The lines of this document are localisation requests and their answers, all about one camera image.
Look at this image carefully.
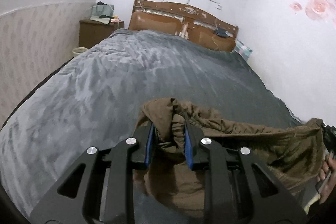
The beige waste basket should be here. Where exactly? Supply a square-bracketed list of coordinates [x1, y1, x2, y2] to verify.
[72, 47, 88, 57]

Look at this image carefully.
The pink flower wall sticker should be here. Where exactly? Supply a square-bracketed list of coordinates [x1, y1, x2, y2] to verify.
[289, 0, 335, 24]

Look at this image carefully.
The person's right hand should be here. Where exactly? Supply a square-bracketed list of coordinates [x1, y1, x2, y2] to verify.
[315, 152, 335, 204]

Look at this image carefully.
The olive brown padded coat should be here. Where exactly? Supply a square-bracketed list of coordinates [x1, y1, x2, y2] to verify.
[132, 97, 329, 219]

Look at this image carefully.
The green bag on nightstand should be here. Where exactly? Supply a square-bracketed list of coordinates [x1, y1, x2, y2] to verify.
[90, 2, 114, 24]

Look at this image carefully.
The brown wooden headboard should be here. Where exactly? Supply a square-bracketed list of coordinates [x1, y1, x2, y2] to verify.
[128, 0, 239, 52]

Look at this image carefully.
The checked pastel pillow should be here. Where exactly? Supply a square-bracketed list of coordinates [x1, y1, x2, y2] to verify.
[234, 39, 253, 61]

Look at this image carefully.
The grey plush bed blanket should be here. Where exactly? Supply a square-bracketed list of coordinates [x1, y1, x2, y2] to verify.
[1, 29, 299, 217]

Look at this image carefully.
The dark wooden nightstand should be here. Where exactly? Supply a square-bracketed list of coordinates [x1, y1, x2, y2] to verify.
[79, 19, 124, 49]

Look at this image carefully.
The black device on headboard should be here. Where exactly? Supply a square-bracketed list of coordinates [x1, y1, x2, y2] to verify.
[215, 27, 228, 38]

